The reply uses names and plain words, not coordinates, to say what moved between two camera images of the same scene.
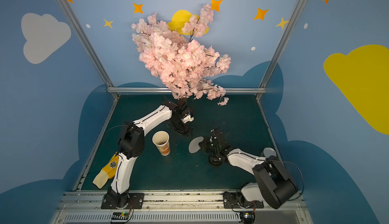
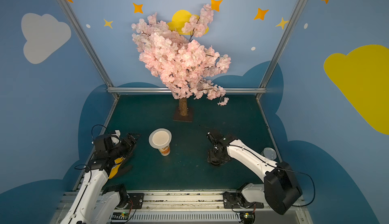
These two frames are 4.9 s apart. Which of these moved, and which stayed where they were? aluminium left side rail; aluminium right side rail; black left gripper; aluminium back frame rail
Moved: black left gripper
Stayed: aluminium right side rail; aluminium left side rail; aluminium back frame rail
